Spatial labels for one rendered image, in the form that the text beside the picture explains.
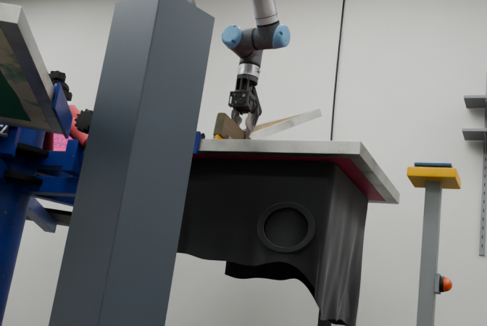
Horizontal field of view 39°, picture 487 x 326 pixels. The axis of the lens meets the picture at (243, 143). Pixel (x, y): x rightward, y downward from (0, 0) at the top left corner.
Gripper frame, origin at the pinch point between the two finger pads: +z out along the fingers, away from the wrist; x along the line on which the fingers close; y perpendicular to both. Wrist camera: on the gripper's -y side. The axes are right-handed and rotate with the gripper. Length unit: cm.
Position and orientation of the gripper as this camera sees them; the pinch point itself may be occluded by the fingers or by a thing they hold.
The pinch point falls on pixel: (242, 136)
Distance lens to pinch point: 232.0
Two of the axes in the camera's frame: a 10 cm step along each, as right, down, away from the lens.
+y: -3.8, -3.1, -8.7
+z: -1.4, 9.5, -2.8
